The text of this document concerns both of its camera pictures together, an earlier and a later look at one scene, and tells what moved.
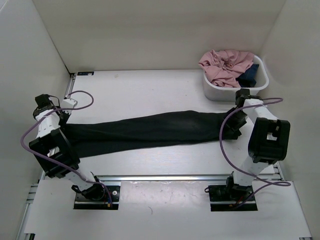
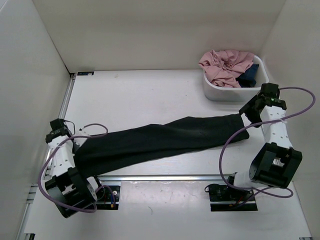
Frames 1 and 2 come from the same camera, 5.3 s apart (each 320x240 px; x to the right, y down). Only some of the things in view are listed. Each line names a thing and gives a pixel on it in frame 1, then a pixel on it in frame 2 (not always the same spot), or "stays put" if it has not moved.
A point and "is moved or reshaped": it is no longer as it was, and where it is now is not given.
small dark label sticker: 85,73 stays put
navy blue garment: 248,79 stays put
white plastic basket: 215,93 stays put
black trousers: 88,137 is moved or reshaped
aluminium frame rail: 163,178 stays put
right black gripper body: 235,120 → 249,110
